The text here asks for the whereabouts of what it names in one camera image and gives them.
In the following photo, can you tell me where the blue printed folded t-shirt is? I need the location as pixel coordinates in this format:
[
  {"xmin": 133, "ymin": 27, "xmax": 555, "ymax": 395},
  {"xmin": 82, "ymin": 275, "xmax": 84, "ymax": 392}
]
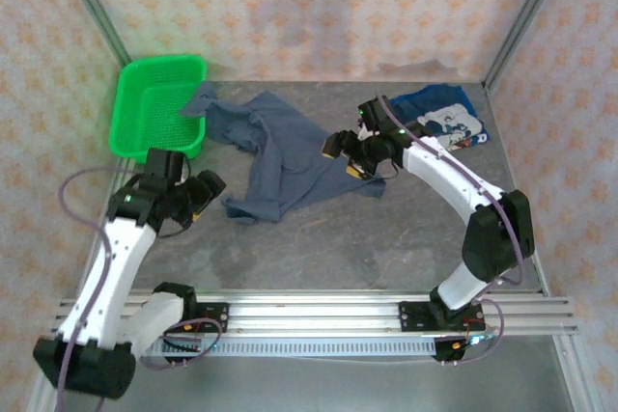
[{"xmin": 388, "ymin": 83, "xmax": 490, "ymax": 152}]

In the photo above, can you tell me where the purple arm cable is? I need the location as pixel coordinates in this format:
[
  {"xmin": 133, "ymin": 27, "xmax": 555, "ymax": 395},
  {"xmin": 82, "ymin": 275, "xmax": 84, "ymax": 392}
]
[
  {"xmin": 52, "ymin": 166, "xmax": 224, "ymax": 412},
  {"xmin": 377, "ymin": 95, "xmax": 530, "ymax": 368}
]

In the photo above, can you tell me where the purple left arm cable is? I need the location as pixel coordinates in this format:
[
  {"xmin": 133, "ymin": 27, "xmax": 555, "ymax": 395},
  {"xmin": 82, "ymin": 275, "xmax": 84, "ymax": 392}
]
[{"xmin": 52, "ymin": 166, "xmax": 224, "ymax": 412}]

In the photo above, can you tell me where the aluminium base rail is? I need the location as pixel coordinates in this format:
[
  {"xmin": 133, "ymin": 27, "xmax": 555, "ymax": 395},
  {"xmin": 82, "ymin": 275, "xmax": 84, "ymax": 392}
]
[{"xmin": 51, "ymin": 288, "xmax": 579, "ymax": 337}]

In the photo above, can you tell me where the green plastic mesh basket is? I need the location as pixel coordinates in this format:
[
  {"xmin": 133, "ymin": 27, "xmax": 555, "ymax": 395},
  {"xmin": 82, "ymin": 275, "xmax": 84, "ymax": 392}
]
[{"xmin": 107, "ymin": 53, "xmax": 209, "ymax": 165}]

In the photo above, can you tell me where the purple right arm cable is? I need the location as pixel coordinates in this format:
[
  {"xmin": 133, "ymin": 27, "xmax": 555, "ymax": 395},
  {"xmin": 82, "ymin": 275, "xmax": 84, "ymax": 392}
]
[{"xmin": 377, "ymin": 95, "xmax": 530, "ymax": 368}]

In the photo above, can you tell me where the grey-blue t-shirt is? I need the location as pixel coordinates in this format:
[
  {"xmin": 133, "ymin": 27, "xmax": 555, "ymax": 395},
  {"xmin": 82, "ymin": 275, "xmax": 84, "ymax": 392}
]
[{"xmin": 181, "ymin": 81, "xmax": 387, "ymax": 225}]

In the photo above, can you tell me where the small electronics board with wires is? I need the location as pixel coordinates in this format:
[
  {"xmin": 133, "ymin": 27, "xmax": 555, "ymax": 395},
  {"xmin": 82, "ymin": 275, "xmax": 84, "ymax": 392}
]
[{"xmin": 451, "ymin": 333, "xmax": 498, "ymax": 353}]

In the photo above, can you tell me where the slotted grey cable duct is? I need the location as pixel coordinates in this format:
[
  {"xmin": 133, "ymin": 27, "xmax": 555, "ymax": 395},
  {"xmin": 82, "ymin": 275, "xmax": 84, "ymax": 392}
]
[{"xmin": 139, "ymin": 337, "xmax": 438, "ymax": 358}]

